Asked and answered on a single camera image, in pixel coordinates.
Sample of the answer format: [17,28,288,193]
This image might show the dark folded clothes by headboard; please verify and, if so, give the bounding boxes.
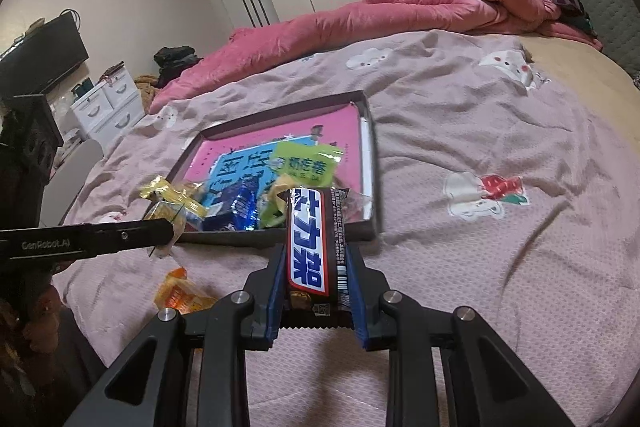
[550,0,598,38]

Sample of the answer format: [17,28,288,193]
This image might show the person's left hand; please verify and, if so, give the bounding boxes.
[9,262,63,355]

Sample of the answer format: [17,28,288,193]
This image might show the green milk candy bag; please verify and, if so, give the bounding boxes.
[257,140,346,228]

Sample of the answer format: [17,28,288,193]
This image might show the red pink quilt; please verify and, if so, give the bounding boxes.
[149,0,602,114]

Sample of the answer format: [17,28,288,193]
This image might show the brown fuzzy blanket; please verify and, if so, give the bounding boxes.
[134,75,160,114]

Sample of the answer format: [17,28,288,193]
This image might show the pink patterned bed sheet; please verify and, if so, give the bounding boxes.
[54,31,639,426]

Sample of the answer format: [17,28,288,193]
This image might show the snickers chocolate bar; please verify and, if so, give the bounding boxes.
[281,187,350,317]

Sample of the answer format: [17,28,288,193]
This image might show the pile of dark clothes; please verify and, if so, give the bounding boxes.
[153,46,202,88]

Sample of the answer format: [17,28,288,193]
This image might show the dark shallow box tray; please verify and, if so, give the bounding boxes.
[140,91,376,247]

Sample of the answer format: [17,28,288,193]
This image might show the yellow snack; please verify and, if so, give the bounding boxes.
[140,176,207,258]

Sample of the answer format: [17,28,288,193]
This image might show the blue cookie packet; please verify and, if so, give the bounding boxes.
[201,178,258,232]

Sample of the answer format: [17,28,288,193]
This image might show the white drawer cabinet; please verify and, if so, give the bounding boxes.
[70,63,144,152]

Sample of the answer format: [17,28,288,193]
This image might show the orange cracker packet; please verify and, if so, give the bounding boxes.
[154,268,216,315]

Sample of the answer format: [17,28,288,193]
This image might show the pink and blue book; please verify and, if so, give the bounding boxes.
[182,102,369,233]

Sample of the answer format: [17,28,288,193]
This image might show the black wall television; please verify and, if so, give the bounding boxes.
[0,12,89,98]

